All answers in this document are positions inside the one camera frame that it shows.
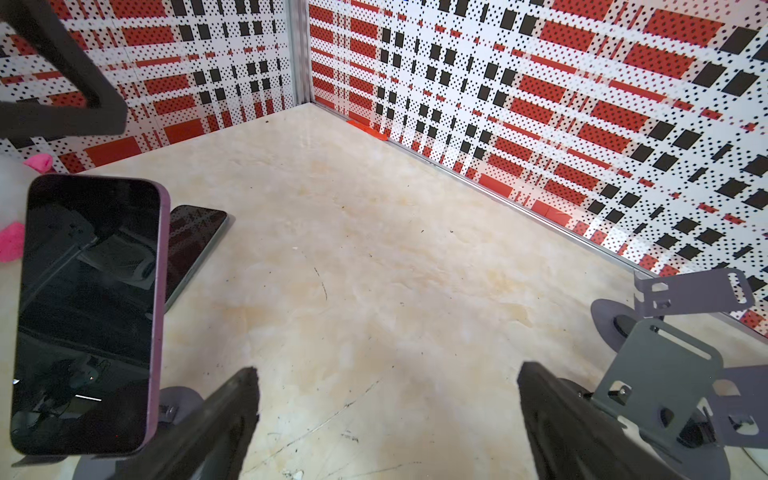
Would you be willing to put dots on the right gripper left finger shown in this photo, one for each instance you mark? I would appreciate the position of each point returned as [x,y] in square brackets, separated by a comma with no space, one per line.
[210,443]

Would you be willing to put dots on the grey stand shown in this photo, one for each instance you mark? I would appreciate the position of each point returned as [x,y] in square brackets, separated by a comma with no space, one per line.
[658,382]
[175,404]

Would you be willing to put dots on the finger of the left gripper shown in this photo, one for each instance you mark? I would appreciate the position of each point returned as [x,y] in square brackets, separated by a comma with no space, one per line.
[105,112]

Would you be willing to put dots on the pink white plush toy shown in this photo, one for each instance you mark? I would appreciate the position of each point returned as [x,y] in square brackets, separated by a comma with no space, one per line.
[16,177]

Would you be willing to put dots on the purple phone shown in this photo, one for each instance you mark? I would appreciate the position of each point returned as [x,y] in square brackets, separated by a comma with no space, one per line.
[194,232]

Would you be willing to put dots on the black phone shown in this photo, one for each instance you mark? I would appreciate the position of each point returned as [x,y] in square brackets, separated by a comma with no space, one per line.
[90,317]

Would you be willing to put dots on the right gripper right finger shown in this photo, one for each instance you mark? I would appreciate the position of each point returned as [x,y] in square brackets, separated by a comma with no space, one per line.
[571,439]

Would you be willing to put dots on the purple phone stand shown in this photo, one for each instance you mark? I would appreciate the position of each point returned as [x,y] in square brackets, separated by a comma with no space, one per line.
[704,292]

